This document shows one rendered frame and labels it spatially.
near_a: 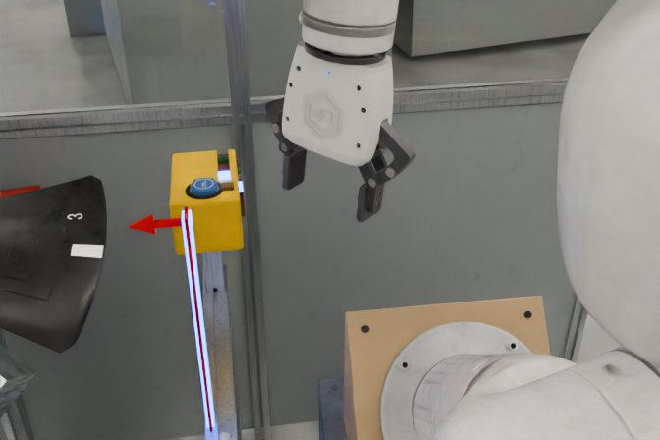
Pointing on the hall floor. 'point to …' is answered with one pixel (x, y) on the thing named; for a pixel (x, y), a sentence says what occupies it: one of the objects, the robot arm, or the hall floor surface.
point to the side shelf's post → (16, 415)
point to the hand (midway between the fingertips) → (330, 192)
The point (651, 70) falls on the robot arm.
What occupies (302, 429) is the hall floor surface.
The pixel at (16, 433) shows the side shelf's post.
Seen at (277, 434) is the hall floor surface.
